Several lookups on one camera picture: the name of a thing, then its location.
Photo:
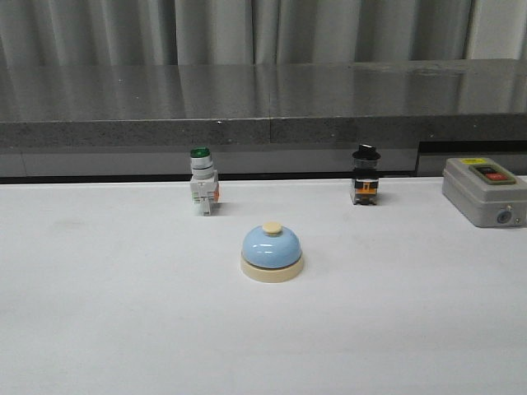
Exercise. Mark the blue call bell cream base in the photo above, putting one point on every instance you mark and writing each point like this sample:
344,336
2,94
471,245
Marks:
271,253

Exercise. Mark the grey stone counter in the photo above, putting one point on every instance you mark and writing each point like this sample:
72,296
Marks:
131,123

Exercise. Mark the grey curtain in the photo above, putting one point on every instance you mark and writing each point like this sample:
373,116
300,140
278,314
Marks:
70,33

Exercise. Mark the green pushbutton switch white body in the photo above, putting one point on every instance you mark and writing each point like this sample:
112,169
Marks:
204,183

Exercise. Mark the black rotary selector switch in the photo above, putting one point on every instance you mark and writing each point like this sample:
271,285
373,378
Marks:
365,180

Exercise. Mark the grey push-button switch box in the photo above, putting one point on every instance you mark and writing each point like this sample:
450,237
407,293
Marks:
486,193

